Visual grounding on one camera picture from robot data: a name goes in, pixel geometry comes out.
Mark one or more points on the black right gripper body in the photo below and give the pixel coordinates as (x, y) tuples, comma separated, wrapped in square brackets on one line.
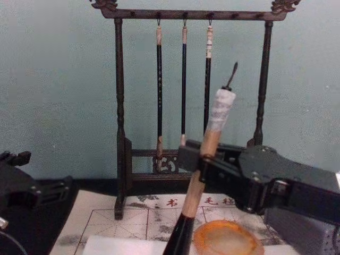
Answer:
[(292, 180)]

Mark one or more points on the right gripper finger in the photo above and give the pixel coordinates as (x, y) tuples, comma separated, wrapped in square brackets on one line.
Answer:
[(225, 172), (189, 156)]

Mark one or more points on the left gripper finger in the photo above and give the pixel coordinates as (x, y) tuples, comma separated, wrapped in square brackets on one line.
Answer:
[(16, 158), (54, 190)]

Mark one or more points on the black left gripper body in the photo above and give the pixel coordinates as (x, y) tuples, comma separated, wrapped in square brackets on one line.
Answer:
[(16, 186)]

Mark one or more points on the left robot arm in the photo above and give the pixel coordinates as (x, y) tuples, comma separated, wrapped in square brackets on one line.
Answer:
[(2, 223)]

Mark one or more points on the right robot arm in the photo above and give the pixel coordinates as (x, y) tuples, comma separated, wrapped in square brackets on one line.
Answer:
[(297, 233)]

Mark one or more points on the black table cloth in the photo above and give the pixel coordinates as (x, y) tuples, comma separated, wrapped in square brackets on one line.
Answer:
[(40, 228)]

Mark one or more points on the thin black brush, white tip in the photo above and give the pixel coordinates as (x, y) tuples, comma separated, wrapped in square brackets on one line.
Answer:
[(183, 93)]

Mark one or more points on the white gridded calligraphy felt mat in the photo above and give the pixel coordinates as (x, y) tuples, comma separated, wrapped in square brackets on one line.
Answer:
[(111, 220)]

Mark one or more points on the round orange ink dish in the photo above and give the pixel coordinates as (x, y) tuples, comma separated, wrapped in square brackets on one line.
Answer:
[(225, 239)]

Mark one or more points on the thin black brush, tan tip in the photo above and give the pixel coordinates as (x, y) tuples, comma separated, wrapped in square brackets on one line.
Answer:
[(159, 93)]

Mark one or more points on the black brush with white collar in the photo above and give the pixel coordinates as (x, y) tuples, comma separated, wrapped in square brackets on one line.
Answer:
[(208, 79)]

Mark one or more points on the dark wooden brush rack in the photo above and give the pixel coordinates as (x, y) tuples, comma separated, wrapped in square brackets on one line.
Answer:
[(120, 106)]

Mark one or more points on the white paper sheet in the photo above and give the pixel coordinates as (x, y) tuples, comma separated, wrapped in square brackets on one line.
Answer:
[(125, 245)]

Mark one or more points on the pale wall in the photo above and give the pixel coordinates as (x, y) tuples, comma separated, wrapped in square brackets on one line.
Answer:
[(66, 79)]

